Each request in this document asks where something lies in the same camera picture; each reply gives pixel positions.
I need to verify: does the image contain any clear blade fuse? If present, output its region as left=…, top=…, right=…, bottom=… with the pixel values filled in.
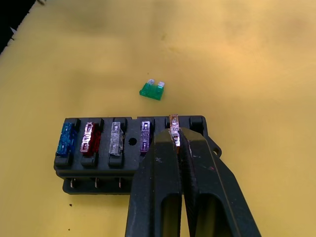
left=109, top=121, right=124, bottom=157

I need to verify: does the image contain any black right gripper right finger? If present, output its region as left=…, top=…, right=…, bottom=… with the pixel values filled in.
left=178, top=127, right=262, bottom=237

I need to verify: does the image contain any green blade fuse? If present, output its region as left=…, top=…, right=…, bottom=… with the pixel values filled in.
left=139, top=79, right=165, bottom=101

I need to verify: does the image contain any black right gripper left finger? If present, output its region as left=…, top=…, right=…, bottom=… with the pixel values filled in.
left=125, top=128, right=186, bottom=237

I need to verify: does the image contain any blue blade fuse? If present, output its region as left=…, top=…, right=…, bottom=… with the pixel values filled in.
left=55, top=122, right=78, bottom=157

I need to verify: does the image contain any black fuse box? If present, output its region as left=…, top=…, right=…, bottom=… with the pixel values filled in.
left=53, top=115, right=222, bottom=196

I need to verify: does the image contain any orange blade fuse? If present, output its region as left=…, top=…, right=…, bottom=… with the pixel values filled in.
left=168, top=114, right=181, bottom=153

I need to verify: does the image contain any purple blade fuse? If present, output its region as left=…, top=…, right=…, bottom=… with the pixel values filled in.
left=139, top=120, right=151, bottom=154

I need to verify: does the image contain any red blade fuse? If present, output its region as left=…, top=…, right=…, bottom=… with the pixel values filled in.
left=79, top=122, right=101, bottom=157

